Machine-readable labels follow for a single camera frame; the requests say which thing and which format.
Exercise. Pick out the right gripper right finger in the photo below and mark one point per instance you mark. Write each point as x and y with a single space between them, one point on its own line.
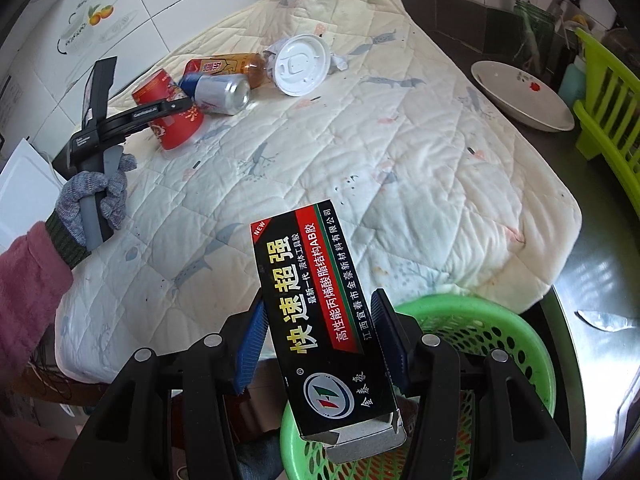
392 338

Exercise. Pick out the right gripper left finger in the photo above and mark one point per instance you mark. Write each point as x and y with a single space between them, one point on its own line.
253 331

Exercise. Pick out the black glue box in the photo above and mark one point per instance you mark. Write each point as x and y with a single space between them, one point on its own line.
335 376

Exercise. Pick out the blue silver drink can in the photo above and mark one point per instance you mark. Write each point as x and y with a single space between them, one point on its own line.
217 94

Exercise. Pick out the amber tea bottle red label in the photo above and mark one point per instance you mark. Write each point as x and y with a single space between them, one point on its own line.
252 65

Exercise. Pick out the white plastic lid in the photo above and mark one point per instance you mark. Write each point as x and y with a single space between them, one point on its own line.
300 64

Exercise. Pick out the white paper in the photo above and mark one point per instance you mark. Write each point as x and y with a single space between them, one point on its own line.
338 62

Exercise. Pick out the green plastic trash basket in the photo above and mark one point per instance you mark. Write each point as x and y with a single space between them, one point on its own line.
465 325

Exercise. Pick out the left grey gloved hand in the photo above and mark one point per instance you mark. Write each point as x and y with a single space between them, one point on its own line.
85 185

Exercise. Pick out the white microwave oven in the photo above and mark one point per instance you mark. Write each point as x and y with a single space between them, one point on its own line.
29 190

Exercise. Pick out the white quilted cloth mat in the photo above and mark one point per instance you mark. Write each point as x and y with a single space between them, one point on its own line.
436 191

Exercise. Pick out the white bowl red flower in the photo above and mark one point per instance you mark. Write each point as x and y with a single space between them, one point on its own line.
523 97

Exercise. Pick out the lime green dish rack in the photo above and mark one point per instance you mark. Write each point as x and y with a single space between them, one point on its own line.
608 115

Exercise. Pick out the dark utensil holder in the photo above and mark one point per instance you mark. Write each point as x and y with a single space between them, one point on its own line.
542 48

